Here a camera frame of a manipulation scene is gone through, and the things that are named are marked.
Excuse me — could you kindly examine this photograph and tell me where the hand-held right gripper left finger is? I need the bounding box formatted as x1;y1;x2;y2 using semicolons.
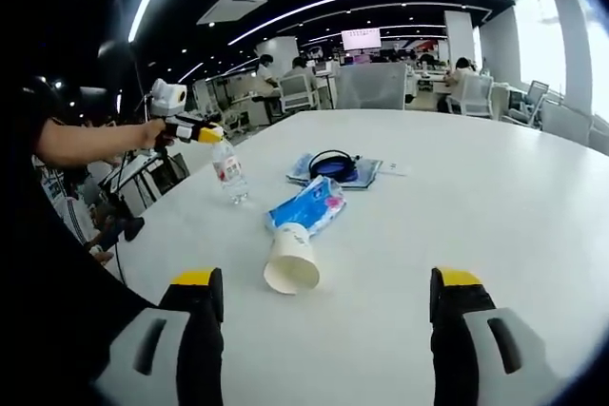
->
92;266;225;406

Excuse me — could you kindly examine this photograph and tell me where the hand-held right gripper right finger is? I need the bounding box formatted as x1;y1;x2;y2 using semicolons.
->
430;265;556;406

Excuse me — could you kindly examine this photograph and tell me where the clear plastic water bottle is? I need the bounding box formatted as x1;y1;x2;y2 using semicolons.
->
210;139;250;206

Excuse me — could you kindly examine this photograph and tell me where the blue plastic pouch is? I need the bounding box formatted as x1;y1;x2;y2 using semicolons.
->
285;151;384;192

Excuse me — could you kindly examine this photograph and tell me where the blue tissue pack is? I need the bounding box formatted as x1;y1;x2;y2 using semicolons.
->
263;175;347;239

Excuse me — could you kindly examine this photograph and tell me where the blue round pad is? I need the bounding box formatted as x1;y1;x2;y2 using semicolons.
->
313;161;356;184

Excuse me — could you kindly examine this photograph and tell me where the white paper cup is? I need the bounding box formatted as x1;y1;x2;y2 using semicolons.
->
264;222;321;295

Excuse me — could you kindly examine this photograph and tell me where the person's left hand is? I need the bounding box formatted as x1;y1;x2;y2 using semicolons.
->
137;118;180;150

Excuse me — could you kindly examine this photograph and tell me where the white office chair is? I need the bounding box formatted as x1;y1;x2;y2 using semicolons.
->
279;75;318;115
459;75;494;117

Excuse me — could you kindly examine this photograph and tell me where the person's dark clothing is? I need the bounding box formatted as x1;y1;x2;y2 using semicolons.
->
13;177;158;406

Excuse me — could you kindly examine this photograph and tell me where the ceiling air conditioner vent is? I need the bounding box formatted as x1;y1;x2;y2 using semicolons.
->
196;0;268;27

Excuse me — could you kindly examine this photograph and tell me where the black device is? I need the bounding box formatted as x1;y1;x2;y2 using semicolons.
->
124;216;146;242

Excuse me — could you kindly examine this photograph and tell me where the white table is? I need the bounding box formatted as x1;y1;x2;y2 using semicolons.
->
111;108;609;406

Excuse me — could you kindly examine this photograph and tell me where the grey mesh chair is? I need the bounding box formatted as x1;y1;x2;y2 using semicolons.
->
335;63;408;111

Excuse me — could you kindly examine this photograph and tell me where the white paper strip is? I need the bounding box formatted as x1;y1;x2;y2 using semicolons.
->
378;162;413;178

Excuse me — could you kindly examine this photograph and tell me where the grey office chair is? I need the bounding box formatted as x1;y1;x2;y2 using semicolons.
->
508;80;548;126

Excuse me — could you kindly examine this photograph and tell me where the large window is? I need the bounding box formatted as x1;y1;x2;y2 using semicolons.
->
587;1;609;117
513;0;567;88

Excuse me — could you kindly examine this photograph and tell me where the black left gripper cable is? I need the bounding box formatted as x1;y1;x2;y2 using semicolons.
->
111;229;128;287

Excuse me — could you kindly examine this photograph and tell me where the large wall display screen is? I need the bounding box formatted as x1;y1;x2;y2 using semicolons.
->
341;28;382;51

